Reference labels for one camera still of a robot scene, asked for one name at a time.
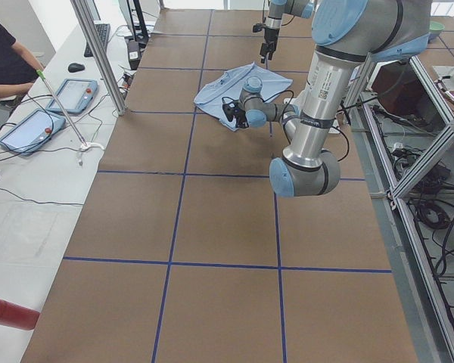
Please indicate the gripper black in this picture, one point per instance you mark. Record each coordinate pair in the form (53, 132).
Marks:
(240, 119)
(268, 35)

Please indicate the light blue t-shirt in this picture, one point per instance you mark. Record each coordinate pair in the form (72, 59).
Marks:
(228, 87)

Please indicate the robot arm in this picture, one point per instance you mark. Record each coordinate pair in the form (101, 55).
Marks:
(345, 34)
(272, 23)

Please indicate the far teach pendant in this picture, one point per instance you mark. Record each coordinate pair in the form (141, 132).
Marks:
(76, 94)

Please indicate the teach pendant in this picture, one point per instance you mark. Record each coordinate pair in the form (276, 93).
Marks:
(32, 132)
(76, 94)

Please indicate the black computer mouse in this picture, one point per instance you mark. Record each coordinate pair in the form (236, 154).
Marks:
(75, 67)

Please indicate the metal rod green tip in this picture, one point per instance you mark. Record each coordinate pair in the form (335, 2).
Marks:
(82, 140)

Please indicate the near teach pendant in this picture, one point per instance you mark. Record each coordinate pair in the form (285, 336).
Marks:
(32, 132)

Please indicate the seated person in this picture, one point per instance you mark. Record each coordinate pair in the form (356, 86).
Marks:
(18, 66)

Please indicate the red bottle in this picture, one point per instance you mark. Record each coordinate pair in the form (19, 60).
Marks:
(20, 317)

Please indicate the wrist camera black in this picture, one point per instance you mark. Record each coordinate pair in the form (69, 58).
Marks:
(258, 27)
(230, 108)

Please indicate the aluminium frame post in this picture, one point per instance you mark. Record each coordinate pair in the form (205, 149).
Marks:
(86, 22)

